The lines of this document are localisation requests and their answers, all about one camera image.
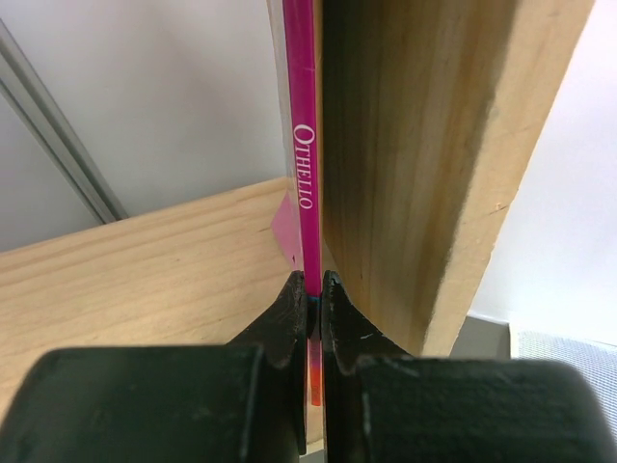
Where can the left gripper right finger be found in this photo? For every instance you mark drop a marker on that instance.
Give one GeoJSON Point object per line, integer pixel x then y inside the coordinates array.
{"type": "Point", "coordinates": [383, 405]}

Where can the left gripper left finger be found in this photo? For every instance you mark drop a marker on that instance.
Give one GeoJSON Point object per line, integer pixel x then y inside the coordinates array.
{"type": "Point", "coordinates": [241, 401]}

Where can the orange Othello book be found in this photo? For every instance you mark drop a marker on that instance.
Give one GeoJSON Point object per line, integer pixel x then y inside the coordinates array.
{"type": "Point", "coordinates": [296, 28]}

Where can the wooden two-tier shelf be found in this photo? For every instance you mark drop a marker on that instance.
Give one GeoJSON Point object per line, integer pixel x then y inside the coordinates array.
{"type": "Point", "coordinates": [431, 112]}

